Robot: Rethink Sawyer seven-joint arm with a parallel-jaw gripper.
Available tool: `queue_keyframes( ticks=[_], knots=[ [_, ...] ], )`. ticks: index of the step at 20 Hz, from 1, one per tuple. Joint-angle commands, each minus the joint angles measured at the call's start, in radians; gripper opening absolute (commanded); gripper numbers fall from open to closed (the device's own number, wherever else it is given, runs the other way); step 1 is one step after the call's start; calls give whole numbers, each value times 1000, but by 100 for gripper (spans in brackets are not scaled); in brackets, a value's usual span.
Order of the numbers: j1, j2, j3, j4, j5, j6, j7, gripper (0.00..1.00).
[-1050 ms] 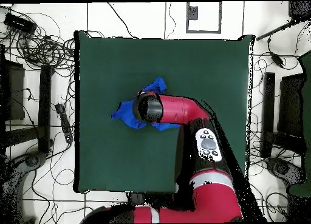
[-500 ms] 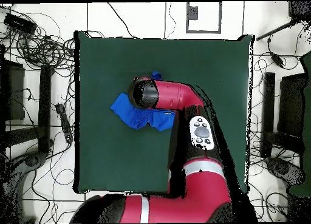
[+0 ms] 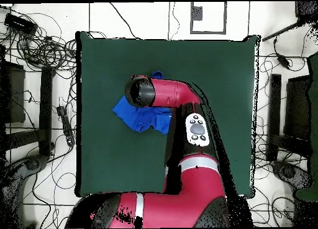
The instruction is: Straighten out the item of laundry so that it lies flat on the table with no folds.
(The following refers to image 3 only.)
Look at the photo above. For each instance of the blue laundry item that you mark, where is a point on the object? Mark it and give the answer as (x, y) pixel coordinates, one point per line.
(141, 119)

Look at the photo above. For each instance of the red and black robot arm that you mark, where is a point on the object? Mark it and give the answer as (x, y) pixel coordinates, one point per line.
(174, 92)

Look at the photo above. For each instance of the black power strip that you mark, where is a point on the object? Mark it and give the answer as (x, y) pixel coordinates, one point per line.
(66, 127)

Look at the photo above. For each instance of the dark green table cloth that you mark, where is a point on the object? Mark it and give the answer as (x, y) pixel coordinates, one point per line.
(104, 159)
(314, 114)

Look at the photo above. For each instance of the black stand bar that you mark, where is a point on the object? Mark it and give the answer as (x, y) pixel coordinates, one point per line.
(45, 109)
(274, 109)

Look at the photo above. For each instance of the black box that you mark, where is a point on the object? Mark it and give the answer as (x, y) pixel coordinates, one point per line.
(298, 107)
(15, 95)

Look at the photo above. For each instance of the black power brick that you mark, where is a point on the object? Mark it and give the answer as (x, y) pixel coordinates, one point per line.
(19, 24)

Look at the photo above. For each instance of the grey stand foot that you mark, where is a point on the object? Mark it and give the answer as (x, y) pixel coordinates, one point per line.
(34, 163)
(288, 172)

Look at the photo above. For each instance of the black rod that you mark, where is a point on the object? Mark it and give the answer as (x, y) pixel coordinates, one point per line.
(280, 31)

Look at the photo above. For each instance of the grey floor frame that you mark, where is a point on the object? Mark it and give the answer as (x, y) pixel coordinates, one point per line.
(191, 18)

